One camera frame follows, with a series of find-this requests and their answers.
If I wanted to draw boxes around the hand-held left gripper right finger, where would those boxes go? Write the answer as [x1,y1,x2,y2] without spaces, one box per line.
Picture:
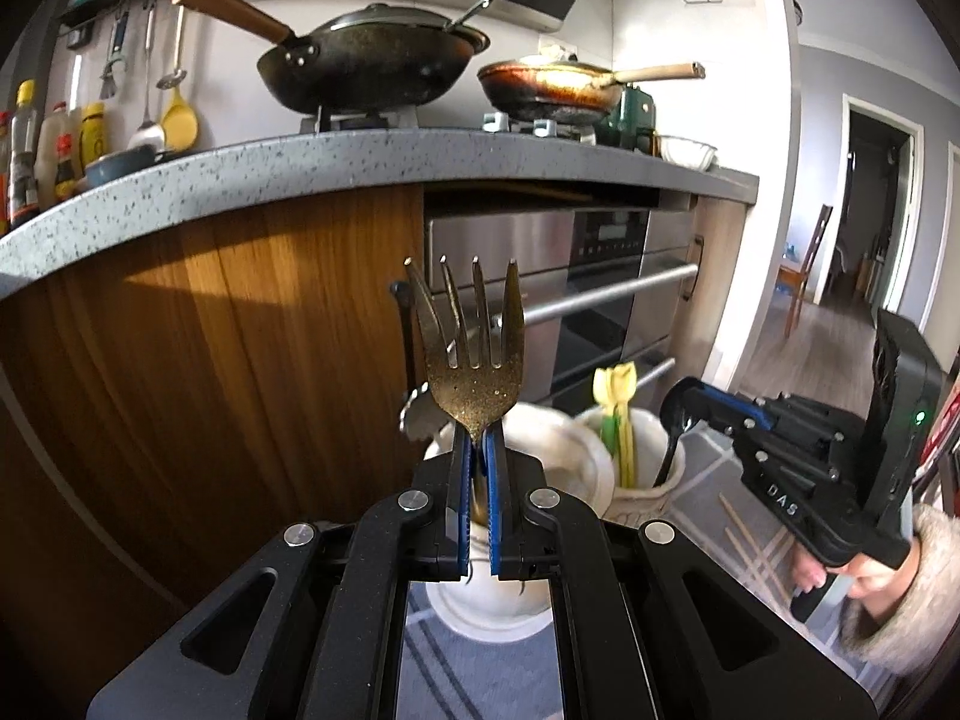
[480,424,878,720]

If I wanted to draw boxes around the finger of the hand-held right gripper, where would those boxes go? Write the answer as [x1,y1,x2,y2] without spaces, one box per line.
[729,427,781,475]
[660,379,775,434]

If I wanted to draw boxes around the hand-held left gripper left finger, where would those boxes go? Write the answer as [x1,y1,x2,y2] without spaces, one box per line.
[86,420,475,720]

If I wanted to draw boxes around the black plastic spoon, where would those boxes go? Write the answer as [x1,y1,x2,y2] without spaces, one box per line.
[652,382,700,488]

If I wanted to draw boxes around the floral ceramic double utensil holder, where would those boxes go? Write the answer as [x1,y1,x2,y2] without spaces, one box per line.
[401,386,687,642]

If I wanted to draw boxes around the yellow spoon with green handle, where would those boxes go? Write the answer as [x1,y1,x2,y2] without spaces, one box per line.
[592,362,640,490]

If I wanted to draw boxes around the green plastic utensil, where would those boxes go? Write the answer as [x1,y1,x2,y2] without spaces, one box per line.
[598,390,623,470]

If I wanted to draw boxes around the gold fork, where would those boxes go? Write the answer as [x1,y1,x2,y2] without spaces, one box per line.
[405,256,526,466]

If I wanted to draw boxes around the person's right hand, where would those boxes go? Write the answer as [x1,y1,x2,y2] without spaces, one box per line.
[791,555,901,620]

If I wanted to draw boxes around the blue-grey plaid cloth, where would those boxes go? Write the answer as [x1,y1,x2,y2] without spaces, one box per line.
[397,420,863,720]

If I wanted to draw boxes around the wooden chopstick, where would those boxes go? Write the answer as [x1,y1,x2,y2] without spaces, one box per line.
[724,527,788,605]
[746,525,788,578]
[718,493,792,578]

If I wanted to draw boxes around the red bag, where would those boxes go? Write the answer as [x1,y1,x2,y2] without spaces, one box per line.
[919,379,960,481]

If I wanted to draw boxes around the wooden dining chair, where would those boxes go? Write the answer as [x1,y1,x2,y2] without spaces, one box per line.
[780,204,835,338]

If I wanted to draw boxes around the stainless steel built-in oven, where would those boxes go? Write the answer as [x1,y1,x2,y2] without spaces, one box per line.
[424,206,702,410]

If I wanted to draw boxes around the white bowl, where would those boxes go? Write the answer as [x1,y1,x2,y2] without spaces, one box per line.
[658,135,717,170]

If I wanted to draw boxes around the wooden kitchen cabinet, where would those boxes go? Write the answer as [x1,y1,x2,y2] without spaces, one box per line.
[0,184,740,720]

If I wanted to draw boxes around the orange frying pan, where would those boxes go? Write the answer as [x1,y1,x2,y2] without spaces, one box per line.
[478,56,706,125]

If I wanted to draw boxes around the grey speckled countertop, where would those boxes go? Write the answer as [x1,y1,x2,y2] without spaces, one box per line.
[0,127,758,301]

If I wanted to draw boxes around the gas stove burner grates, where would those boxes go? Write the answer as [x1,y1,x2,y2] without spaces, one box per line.
[300,106,601,143]

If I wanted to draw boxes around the hanging yellow spatula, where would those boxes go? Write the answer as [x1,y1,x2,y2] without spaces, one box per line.
[161,86,200,151]

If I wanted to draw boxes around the blue bowl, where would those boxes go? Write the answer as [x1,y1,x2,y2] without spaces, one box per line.
[82,146,162,192]

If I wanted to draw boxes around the hanging silver ladle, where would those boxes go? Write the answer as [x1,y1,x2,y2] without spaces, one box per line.
[127,4,166,151]

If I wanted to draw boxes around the small yellow bottle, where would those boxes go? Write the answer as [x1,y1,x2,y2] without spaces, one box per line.
[79,101,106,166]

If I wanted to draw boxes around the pale bottle with red label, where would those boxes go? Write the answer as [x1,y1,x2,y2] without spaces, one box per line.
[37,101,83,203]

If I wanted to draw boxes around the hanging slotted metal spoon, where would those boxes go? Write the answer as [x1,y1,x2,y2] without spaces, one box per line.
[157,7,188,87]

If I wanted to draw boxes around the dark bottle with yellow cap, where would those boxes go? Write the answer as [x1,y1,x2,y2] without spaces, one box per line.
[7,79,38,226]

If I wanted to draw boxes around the dark bottle with red cap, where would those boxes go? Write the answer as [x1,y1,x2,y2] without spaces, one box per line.
[0,112,12,237]

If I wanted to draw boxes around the hanging metal peeler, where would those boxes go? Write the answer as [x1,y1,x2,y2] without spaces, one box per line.
[101,11,128,98]

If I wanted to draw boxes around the black cabinet door handle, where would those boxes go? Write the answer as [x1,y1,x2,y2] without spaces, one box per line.
[390,279,417,398]

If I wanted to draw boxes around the black wok with wooden handle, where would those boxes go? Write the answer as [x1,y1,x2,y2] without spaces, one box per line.
[172,0,492,113]

